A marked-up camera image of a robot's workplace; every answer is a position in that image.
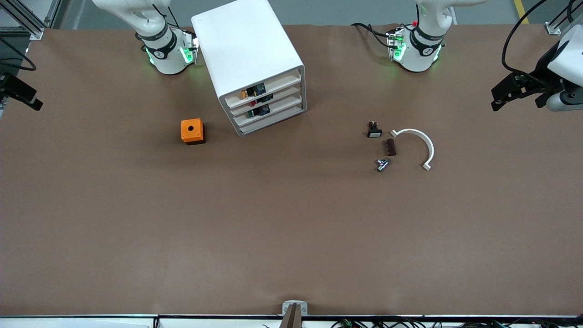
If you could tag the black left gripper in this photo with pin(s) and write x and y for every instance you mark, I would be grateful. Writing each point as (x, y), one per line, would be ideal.
(542, 68)

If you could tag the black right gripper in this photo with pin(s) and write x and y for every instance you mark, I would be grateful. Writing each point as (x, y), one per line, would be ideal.
(13, 88)

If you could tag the white plastic drawer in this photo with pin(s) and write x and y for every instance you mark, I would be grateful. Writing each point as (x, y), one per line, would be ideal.
(287, 104)
(284, 83)
(287, 93)
(282, 115)

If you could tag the yellow push button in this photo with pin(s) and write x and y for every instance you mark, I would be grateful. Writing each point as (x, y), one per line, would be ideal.
(250, 92)

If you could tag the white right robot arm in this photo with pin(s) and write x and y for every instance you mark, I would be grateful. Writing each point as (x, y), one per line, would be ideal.
(166, 57)

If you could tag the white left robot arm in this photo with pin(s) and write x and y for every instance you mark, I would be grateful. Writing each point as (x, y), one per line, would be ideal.
(416, 57)

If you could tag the white drawer cabinet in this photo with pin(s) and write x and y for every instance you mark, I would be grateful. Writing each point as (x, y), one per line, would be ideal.
(246, 43)

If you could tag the red push button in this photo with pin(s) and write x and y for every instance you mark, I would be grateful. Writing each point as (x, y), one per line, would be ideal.
(263, 99)

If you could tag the brown terminal block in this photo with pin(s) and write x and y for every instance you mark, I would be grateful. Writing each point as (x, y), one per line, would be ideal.
(389, 147)

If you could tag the small silver metal connector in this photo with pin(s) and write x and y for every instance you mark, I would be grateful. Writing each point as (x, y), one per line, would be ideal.
(382, 164)

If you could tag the orange box with hole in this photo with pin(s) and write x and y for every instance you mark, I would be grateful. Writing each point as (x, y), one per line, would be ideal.
(191, 130)

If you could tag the aluminium frame profile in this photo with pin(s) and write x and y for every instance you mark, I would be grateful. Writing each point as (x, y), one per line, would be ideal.
(558, 25)
(25, 20)

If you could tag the white curved bracket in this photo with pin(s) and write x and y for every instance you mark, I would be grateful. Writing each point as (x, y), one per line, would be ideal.
(426, 139)

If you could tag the black white push switch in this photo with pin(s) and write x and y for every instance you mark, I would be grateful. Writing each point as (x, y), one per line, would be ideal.
(374, 131)

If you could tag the white table edge rail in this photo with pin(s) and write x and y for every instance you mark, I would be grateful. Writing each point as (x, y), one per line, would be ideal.
(91, 321)

